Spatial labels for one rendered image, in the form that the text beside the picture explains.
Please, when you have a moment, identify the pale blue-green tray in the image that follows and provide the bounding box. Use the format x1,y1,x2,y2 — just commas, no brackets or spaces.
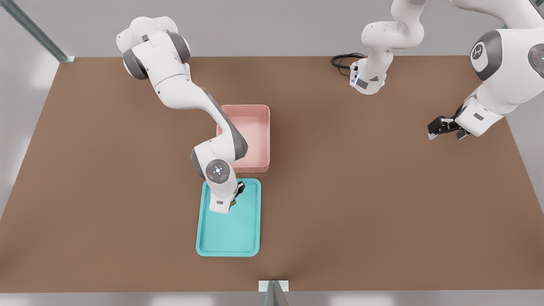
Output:
195,178,262,258

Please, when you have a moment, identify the pink rectangular box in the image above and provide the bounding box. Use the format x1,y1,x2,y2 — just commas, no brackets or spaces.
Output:
216,105,271,174

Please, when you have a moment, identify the silver frame post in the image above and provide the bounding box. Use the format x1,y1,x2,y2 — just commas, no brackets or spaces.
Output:
0,0,76,64
258,280,290,306

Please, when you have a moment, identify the black cable loop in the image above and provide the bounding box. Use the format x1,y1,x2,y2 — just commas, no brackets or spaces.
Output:
331,53,367,77

